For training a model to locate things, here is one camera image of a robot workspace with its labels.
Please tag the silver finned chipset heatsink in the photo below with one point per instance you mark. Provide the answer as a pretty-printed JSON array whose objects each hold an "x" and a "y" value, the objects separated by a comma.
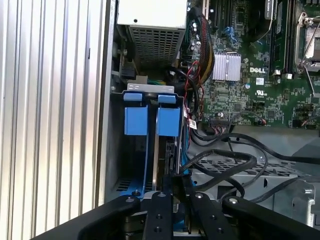
[{"x": 226, "y": 67}]

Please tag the black graphics card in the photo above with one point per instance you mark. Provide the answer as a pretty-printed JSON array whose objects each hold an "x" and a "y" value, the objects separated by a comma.
[{"x": 262, "y": 12}]

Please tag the black expansion slot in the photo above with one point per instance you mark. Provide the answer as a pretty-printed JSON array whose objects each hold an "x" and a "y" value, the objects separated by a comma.
[{"x": 215, "y": 12}]

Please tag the cream expansion slot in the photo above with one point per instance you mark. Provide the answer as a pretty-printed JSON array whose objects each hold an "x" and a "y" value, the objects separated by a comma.
[{"x": 207, "y": 10}]

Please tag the black RAM slot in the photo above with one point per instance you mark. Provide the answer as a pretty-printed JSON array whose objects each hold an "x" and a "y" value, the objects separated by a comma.
[{"x": 290, "y": 37}]

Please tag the green Dell motherboard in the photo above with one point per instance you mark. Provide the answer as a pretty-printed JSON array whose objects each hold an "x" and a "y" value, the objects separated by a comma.
[{"x": 225, "y": 100}]

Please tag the hard disk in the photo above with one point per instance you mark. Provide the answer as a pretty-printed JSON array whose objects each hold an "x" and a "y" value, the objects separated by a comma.
[{"x": 170, "y": 155}]

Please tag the locking lever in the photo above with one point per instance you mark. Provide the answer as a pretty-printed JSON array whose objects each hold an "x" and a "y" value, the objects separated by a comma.
[{"x": 310, "y": 82}]

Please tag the green RAM stick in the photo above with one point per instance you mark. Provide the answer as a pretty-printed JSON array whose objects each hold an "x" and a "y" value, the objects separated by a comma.
[{"x": 278, "y": 37}]

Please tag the grey perforated drive cage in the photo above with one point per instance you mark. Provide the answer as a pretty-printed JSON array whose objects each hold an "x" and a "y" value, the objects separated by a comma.
[{"x": 275, "y": 185}]

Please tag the CPU socket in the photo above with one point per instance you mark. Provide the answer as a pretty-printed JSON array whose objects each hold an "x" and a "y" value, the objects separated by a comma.
[{"x": 315, "y": 42}]

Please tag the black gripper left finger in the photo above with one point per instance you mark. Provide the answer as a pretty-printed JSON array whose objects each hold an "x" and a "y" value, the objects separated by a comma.
[{"x": 158, "y": 217}]

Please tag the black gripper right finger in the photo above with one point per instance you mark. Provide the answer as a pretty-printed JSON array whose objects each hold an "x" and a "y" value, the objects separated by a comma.
[{"x": 215, "y": 220}]

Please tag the grey metal disk bay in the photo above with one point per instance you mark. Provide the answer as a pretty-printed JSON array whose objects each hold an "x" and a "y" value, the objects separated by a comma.
[{"x": 150, "y": 88}]

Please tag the grey open PC case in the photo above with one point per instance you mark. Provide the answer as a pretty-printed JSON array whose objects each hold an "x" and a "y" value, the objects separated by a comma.
[{"x": 107, "y": 100}]

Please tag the blue disk carrier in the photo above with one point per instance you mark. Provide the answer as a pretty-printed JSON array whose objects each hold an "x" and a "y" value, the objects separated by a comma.
[{"x": 135, "y": 120}]

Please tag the silver power supply unit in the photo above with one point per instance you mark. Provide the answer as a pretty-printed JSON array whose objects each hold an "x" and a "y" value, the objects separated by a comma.
[{"x": 150, "y": 15}]

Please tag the blue SATA ports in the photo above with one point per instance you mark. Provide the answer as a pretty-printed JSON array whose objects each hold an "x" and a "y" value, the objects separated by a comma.
[{"x": 229, "y": 33}]

